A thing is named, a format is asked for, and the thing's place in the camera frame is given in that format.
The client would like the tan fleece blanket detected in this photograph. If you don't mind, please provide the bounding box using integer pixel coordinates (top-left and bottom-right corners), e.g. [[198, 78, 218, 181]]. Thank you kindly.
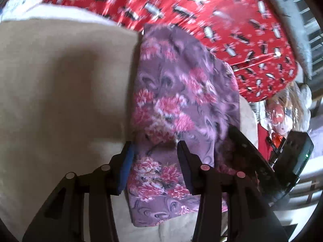
[[0, 18, 259, 242]]

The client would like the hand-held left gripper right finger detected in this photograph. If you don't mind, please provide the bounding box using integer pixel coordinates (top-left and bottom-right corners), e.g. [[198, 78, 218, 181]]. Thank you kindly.
[[177, 140, 289, 242]]

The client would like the clear plastic bag with toys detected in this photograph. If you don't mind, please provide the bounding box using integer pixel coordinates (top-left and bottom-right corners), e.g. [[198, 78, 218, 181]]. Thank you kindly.
[[262, 83, 312, 142]]

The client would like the red penguin printed blanket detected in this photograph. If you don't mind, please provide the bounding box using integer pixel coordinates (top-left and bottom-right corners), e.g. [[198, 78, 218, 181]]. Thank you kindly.
[[26, 0, 298, 104]]

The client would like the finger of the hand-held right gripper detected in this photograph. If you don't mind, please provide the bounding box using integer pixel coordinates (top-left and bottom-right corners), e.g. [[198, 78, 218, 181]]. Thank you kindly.
[[228, 126, 275, 183]]

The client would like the red cloth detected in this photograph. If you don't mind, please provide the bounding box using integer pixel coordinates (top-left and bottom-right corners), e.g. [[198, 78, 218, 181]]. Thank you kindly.
[[257, 126, 285, 163]]

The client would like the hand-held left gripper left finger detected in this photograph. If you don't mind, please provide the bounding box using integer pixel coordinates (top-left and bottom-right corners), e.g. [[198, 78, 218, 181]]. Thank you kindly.
[[21, 141, 135, 242]]

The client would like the grey pillow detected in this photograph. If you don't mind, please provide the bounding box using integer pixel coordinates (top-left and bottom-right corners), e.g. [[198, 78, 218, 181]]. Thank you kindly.
[[255, 0, 323, 81]]

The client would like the purple floral garment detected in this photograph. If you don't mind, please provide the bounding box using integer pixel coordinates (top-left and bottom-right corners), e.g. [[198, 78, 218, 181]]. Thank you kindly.
[[127, 23, 260, 227]]

